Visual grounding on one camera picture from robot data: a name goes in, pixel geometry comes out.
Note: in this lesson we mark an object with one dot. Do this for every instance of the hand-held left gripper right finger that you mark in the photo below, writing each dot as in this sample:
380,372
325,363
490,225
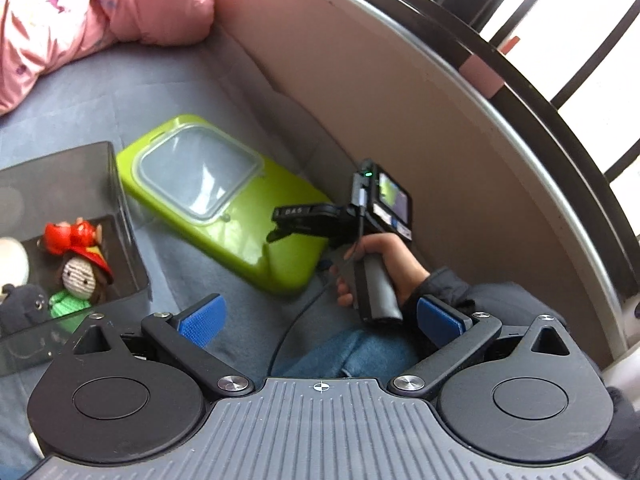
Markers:
440,317

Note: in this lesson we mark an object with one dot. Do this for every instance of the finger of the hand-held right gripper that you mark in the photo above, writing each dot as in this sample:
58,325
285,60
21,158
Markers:
287,232
297,211

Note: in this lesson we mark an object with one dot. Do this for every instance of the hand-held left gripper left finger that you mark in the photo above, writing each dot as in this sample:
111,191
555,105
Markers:
202,320

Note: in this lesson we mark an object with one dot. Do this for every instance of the crochet doll green dress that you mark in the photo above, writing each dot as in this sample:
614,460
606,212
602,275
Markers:
80,280

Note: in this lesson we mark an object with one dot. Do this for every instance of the red toy figure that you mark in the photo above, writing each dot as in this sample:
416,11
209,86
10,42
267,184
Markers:
75,235

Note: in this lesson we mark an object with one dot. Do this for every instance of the dark grey plush toy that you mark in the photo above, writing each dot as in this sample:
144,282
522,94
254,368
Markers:
22,307

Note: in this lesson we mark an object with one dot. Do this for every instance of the clear plastic storage box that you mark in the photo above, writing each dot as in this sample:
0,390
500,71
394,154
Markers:
65,185

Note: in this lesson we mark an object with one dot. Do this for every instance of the white round toy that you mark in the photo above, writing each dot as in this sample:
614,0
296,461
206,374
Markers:
11,262

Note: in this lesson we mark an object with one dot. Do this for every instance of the person's right forearm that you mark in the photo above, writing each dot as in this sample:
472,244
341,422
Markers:
480,295

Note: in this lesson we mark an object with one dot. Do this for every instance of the person's right hand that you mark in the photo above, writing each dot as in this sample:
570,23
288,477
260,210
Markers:
395,265

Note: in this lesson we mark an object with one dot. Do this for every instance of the green container clear lid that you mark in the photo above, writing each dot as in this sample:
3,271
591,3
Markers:
240,240

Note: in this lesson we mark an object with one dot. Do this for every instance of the person's jeans leg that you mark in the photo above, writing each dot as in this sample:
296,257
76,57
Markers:
350,355

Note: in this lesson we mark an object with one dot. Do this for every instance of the beige bed side board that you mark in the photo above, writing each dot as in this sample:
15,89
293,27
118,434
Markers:
400,85

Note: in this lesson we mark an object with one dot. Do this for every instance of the pink clip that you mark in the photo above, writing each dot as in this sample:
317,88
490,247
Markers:
482,72

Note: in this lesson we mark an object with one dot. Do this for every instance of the person's black jacket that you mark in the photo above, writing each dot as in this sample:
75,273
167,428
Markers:
625,430

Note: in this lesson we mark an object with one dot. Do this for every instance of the black window railing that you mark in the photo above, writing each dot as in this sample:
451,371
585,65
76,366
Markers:
575,25

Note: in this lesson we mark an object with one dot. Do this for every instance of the pink quilt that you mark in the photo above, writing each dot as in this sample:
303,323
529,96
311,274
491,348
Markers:
75,20

